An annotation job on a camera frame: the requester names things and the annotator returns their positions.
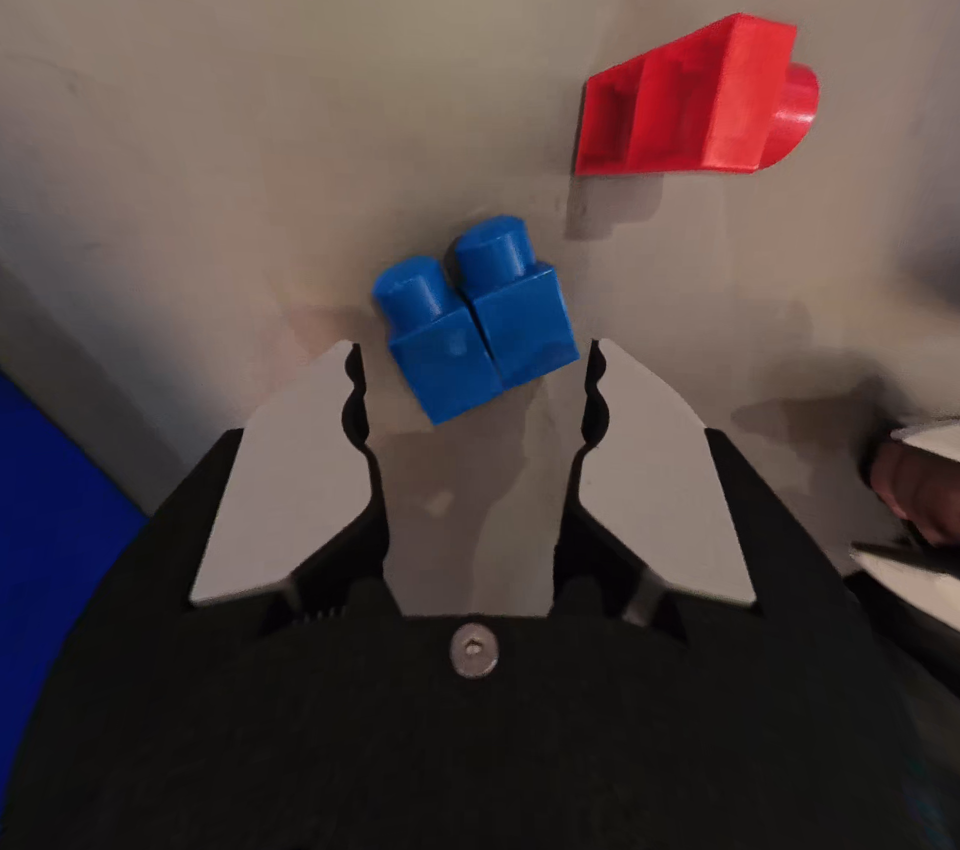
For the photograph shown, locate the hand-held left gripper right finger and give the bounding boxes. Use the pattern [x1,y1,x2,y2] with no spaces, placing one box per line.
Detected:
[553,339,759,607]

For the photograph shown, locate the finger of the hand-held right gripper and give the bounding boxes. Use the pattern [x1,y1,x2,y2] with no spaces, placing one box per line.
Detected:
[849,541,960,634]
[888,417,960,467]

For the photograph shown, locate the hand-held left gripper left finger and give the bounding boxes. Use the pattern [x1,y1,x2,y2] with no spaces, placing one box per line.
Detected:
[187,340,391,607]

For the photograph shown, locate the blue one-stud block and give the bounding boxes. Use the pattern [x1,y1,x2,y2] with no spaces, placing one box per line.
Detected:
[448,214,581,390]
[372,255,505,426]

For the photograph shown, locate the blue plastic bin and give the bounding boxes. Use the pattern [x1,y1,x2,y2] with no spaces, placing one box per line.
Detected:
[0,370,149,799]

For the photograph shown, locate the red two-stud block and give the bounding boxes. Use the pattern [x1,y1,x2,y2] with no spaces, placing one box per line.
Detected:
[573,12,821,178]

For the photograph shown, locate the grey desk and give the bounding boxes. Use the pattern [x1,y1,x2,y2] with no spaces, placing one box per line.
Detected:
[0,0,960,641]

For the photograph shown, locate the person's right hand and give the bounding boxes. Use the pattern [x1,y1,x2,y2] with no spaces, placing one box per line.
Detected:
[870,441,960,550]

